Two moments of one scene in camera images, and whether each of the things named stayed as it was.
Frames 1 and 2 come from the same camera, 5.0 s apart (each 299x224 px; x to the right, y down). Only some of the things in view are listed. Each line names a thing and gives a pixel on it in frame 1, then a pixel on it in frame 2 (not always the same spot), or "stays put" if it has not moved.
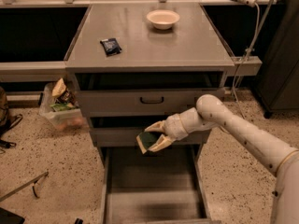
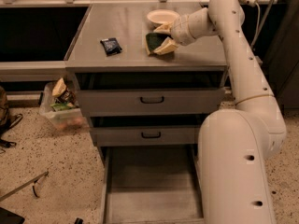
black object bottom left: x=7 y=217 stays put
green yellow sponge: x=146 y=139 -> x=154 y=39
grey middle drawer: x=123 y=130 stays put
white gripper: x=173 y=127 -> x=179 y=30
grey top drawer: x=145 y=93 stays put
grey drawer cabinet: x=139 y=63 stays put
